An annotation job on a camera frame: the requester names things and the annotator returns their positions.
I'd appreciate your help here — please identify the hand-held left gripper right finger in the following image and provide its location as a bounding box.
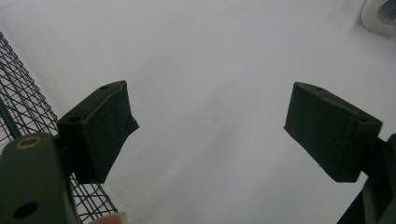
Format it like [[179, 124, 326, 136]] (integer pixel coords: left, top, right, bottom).
[[283, 81, 384, 183]]

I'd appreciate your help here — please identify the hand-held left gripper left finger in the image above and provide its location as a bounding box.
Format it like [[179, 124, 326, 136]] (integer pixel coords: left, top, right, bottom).
[[56, 79, 140, 185]]

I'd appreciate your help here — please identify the white round cup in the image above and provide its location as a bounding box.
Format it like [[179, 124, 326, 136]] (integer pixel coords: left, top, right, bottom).
[[361, 0, 396, 37]]

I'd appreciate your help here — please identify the black wire mesh basket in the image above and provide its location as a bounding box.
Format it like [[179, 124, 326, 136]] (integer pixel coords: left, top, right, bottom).
[[0, 31, 119, 224]]

